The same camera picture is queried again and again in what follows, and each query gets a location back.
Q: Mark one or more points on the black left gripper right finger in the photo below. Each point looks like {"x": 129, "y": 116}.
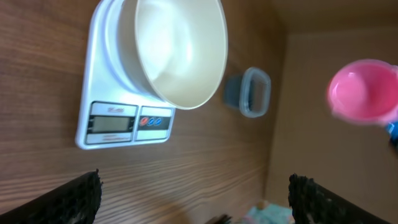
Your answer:
{"x": 312, "y": 203}

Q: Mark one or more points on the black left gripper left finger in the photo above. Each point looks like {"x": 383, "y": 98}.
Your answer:
{"x": 77, "y": 201}

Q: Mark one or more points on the pink measuring scoop blue handle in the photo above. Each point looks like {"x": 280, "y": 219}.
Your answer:
{"x": 364, "y": 92}

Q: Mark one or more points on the white digital kitchen scale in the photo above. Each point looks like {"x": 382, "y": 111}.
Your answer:
{"x": 114, "y": 110}

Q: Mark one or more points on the white bowl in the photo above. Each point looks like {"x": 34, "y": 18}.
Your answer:
{"x": 175, "y": 50}

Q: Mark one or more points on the clear plastic container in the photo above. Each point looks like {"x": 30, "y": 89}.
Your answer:
{"x": 249, "y": 92}

